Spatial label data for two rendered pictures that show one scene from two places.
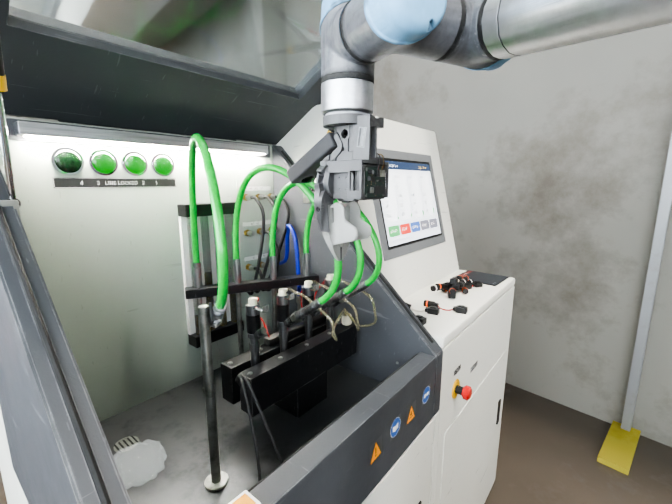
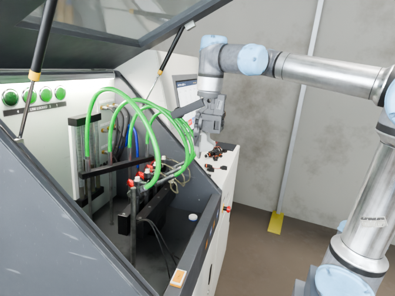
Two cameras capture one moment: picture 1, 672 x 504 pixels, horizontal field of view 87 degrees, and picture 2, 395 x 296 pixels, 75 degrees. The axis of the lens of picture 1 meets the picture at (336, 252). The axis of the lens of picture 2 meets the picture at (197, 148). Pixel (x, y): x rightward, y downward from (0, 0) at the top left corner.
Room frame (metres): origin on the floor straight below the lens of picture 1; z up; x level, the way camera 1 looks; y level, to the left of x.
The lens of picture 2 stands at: (-0.16, 0.33, 1.51)
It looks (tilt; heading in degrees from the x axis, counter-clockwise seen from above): 18 degrees down; 335
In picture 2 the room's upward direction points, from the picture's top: 5 degrees clockwise
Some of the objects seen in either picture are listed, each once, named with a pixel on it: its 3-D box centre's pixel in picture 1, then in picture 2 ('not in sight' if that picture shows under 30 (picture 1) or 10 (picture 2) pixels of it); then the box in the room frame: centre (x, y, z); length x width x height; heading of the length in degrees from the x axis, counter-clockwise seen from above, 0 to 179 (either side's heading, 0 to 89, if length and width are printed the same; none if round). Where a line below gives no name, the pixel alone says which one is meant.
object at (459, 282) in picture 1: (457, 283); (216, 151); (1.15, -0.41, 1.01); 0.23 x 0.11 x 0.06; 141
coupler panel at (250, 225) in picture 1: (260, 229); (110, 127); (1.03, 0.22, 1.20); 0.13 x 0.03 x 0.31; 141
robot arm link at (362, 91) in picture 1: (348, 103); (210, 84); (0.54, -0.02, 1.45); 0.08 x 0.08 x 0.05
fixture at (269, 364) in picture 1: (297, 370); (150, 211); (0.77, 0.09, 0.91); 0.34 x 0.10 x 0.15; 141
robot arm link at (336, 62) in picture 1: (349, 41); (213, 56); (0.54, -0.02, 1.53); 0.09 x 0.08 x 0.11; 26
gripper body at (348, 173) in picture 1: (351, 160); (209, 112); (0.53, -0.02, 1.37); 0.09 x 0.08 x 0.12; 51
